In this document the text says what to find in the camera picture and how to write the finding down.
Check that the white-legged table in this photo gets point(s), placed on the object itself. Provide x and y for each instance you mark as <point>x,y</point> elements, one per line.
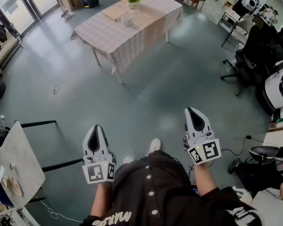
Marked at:
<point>96,58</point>

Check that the glass entrance door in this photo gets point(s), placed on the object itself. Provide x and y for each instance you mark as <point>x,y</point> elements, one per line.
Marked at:
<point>4,6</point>

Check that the white machine housing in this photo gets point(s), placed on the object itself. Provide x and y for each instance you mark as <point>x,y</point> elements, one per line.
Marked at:
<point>274,88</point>

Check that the white backpack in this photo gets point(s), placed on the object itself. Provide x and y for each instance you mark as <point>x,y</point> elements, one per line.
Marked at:
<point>248,2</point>

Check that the person's right forearm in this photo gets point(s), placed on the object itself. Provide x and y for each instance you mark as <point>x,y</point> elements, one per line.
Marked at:
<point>204,180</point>

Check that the black office chair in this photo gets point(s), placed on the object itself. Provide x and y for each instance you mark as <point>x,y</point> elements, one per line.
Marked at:
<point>254,67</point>

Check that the person's left forearm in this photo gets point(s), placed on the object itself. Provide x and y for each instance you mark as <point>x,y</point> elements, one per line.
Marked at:
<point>101,199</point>

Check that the white power adapter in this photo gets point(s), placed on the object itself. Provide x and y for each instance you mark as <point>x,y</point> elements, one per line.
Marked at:
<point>2,116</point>

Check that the marble top side table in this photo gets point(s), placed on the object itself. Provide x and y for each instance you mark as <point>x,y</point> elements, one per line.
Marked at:
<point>19,154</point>

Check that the tan hardcover book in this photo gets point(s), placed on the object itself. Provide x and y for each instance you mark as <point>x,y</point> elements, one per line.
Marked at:
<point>114,13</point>

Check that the white cup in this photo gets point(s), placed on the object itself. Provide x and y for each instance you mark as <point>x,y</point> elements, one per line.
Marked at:
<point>126,20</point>

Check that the round wooden coaster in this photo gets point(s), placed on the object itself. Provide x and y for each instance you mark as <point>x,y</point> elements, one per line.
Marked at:
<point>6,182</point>
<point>17,186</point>

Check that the checkered tablecloth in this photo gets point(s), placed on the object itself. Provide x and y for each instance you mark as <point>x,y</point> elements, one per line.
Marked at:
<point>122,39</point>

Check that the sunflowers in white pot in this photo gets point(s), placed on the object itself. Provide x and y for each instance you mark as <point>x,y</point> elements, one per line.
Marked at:
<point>132,0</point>

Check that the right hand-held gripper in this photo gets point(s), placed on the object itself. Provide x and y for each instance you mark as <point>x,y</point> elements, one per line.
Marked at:
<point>207,149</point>

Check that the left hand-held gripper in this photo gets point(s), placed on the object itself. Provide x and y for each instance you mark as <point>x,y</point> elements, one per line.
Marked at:
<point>96,173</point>

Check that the cardboard box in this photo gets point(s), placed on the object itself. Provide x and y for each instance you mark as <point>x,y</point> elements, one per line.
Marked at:
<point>73,1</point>

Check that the beige cushion sofa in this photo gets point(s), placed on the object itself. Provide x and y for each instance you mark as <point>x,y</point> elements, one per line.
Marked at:
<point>7,50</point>

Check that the person's black shirt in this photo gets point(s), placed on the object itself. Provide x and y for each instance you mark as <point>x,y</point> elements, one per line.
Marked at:
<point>160,196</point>

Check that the person's white shoe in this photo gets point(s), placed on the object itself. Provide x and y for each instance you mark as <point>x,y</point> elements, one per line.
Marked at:
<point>127,160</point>
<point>154,146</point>

